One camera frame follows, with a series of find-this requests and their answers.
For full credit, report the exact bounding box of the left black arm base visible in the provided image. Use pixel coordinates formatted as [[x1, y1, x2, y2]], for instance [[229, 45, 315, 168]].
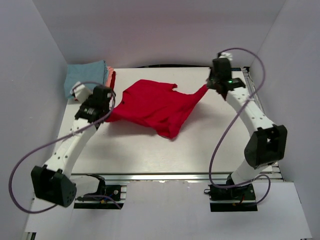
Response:
[[71, 174, 125, 210]]

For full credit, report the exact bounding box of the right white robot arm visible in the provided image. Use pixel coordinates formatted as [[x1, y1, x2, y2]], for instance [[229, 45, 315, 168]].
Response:
[[207, 57, 288, 200]]

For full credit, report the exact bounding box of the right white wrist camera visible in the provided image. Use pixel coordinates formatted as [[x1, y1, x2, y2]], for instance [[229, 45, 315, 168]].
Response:
[[217, 51, 233, 61]]

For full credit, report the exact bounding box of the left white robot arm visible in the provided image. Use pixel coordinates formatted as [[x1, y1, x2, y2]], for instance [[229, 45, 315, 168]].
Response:
[[31, 84, 116, 207]]

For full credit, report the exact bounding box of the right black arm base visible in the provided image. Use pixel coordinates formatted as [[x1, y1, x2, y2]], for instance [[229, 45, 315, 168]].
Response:
[[203, 184, 258, 213]]

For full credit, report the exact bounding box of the aluminium table frame rail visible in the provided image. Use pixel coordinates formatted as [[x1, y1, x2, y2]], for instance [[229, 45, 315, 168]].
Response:
[[71, 172, 283, 181]]

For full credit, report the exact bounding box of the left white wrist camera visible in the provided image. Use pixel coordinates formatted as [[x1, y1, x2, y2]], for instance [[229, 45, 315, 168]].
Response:
[[70, 81, 93, 104]]

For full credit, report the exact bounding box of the folded dark red t shirt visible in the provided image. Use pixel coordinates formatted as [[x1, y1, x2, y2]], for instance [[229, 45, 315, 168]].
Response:
[[109, 71, 116, 89]]

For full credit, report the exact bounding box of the bright red t shirt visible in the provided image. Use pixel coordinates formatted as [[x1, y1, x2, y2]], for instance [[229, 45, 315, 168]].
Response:
[[105, 79, 208, 140]]

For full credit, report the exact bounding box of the blue label sticker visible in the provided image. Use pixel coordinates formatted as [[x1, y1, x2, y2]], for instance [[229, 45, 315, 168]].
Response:
[[231, 67, 242, 72]]

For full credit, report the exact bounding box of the folded light blue t shirt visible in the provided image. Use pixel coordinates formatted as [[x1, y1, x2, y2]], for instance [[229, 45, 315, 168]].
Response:
[[64, 60, 108, 99]]

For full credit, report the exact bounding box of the folded pink t shirt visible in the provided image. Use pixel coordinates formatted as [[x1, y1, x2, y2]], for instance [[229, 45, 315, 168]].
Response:
[[105, 66, 114, 88]]

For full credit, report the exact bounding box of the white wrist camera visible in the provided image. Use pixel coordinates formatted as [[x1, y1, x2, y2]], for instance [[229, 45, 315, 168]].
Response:
[[217, 51, 233, 61], [70, 81, 93, 104]]

